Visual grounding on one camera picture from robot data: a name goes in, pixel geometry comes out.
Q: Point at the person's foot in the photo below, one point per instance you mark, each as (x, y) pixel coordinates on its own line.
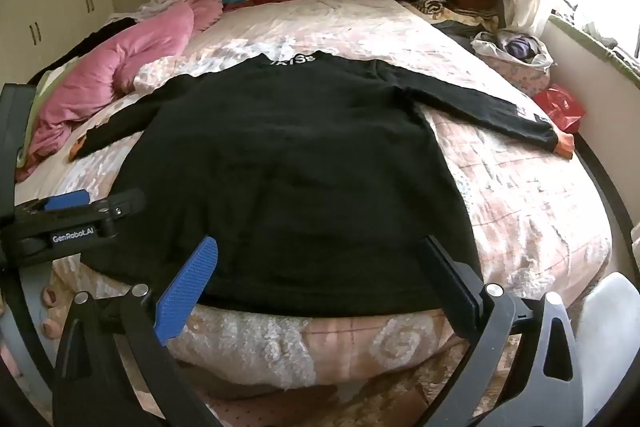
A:
(50, 297)

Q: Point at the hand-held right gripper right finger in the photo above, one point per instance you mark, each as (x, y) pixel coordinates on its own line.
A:
(452, 289)

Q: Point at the black garment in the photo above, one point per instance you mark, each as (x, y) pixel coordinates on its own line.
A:
(95, 39)

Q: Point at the white plastic bag of clothes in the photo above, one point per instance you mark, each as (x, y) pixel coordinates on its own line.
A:
(515, 49)

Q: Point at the pink duvet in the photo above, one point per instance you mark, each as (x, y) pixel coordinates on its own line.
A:
(140, 52)

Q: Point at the black sweater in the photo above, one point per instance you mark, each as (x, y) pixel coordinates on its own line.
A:
(300, 182)

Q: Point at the light green sheet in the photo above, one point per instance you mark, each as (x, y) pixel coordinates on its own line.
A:
(42, 97)

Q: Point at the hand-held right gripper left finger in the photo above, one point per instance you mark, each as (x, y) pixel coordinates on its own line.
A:
(187, 287)

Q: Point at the red plastic bag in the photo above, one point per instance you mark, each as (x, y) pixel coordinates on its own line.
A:
(557, 107)

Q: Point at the pink white quilted blanket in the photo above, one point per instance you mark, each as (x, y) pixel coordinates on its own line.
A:
(525, 207)

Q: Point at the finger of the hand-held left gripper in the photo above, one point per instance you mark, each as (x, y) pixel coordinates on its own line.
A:
(122, 204)
(67, 199)

